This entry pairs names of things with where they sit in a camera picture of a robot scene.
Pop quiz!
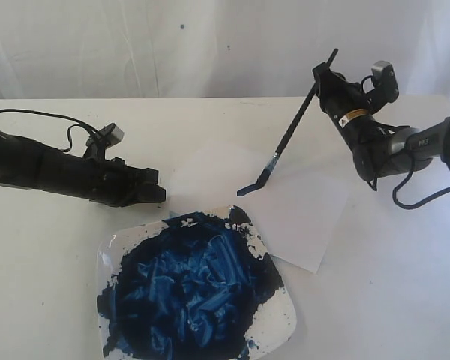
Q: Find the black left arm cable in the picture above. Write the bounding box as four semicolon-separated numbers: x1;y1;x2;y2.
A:
0;108;106;153

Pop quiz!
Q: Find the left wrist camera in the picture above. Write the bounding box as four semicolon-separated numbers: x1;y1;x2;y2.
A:
97;123;125;149

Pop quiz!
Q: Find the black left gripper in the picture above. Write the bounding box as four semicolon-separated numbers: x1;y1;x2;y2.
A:
82;158;167;208

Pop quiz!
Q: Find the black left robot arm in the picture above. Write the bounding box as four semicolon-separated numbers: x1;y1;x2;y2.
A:
0;131;166;208

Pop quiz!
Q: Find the white backdrop cloth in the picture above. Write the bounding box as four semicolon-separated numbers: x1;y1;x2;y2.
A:
0;1;450;100

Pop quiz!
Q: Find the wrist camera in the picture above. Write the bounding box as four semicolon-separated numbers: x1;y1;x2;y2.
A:
97;123;125;149
371;60;399;103

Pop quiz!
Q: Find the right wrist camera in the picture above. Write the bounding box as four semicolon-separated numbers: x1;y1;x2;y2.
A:
371;60;399;103

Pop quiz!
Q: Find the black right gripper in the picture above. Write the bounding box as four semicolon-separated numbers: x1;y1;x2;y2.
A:
312;64;379;139

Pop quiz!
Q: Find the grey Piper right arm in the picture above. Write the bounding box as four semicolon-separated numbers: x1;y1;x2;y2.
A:
313;61;450;186

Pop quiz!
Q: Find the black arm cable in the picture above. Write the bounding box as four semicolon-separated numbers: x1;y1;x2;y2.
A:
391;164;450;210
0;108;106;153

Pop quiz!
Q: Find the white paper sheet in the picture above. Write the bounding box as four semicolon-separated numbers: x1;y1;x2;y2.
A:
168;141;350;273

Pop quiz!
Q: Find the black paintbrush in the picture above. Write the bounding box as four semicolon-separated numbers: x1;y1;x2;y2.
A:
236;47;340;197

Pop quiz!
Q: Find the white square plate blue paint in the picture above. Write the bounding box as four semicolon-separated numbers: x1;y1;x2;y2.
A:
97;206;297;359

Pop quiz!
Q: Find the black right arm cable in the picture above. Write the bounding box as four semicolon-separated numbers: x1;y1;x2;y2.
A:
391;164;450;210

